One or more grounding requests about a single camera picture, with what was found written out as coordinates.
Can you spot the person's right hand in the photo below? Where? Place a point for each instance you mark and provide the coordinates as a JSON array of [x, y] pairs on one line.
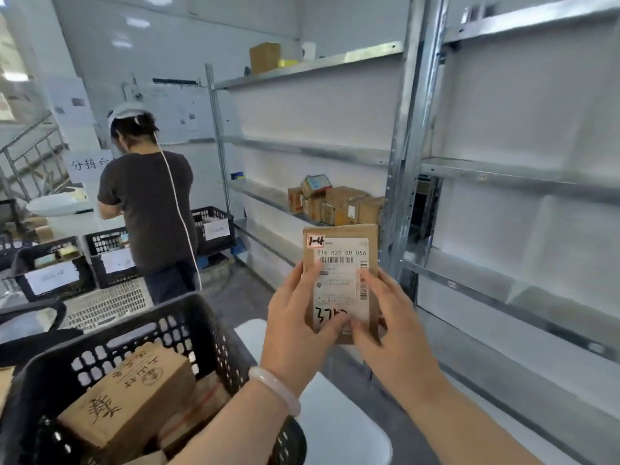
[[397, 343]]

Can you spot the person's left hand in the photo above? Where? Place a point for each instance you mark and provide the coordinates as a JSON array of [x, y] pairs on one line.
[[288, 334]]

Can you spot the person's right thumb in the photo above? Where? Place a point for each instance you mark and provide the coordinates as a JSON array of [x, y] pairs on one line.
[[364, 330]]

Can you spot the person's left thumb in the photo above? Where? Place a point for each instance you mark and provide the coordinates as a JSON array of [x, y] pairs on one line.
[[333, 322]]

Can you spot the labelled brown cardboard parcel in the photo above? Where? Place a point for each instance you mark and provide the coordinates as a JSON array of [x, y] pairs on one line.
[[341, 256]]

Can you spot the person's right forearm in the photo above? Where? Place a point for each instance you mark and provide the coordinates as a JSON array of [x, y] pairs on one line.
[[455, 426]]

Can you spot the person's left forearm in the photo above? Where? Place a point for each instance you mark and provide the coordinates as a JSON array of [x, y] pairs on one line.
[[232, 435]]

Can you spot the white plastic stool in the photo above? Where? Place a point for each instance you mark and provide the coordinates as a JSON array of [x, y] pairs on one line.
[[339, 421]]

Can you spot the small brown cardboard box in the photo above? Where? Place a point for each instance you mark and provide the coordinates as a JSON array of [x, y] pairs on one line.
[[295, 200], [314, 208]]

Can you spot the brown cardboard box with tape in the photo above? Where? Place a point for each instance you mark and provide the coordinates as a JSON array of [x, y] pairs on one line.
[[369, 211]]

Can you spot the wide brown cardboard box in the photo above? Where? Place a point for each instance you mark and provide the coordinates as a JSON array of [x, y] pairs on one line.
[[341, 200]]

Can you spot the blue plastic pallet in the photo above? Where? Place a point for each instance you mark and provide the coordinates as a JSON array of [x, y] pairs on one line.
[[220, 259]]

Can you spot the cardboard box with coloured label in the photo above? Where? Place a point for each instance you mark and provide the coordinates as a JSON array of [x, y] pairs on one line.
[[316, 184]]

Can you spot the black crate with white label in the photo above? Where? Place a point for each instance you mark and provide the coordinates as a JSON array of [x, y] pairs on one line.
[[112, 266], [51, 275], [215, 232]]

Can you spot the flat brown cardboard box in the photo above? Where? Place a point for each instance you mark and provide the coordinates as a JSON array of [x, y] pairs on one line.
[[203, 406]]

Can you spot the slim grey metal shelf rack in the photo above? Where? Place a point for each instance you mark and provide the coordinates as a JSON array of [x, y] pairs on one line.
[[310, 150]]

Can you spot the blue and yellow small item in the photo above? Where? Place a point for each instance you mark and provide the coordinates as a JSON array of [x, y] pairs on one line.
[[237, 176]]

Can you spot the printed brown cardboard box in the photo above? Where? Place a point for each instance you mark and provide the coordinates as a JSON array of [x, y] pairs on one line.
[[131, 397]]

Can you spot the large grey metal shelf rack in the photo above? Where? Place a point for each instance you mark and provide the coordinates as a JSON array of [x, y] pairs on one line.
[[513, 169]]

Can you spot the white perforated plastic crate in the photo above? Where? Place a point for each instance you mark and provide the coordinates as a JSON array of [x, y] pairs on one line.
[[106, 307]]

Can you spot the yellow flat packet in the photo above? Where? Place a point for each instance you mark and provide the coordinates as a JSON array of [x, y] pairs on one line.
[[289, 63]]

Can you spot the small white box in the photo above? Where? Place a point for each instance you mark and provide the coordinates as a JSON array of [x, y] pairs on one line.
[[308, 51]]

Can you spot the plain brown cardboard box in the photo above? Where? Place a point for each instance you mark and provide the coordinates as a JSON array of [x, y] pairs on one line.
[[265, 58]]

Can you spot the large black plastic basket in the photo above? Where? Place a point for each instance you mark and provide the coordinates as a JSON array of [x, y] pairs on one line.
[[53, 377]]

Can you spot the white paper sign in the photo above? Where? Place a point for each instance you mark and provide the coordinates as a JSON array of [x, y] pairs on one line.
[[87, 167]]

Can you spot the black bag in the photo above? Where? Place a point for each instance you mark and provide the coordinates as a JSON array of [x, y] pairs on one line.
[[29, 334]]

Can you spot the grey metal stair railing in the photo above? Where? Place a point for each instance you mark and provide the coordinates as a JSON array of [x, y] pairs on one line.
[[29, 154]]

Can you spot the white wall board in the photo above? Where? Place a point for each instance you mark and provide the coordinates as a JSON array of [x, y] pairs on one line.
[[179, 111]]

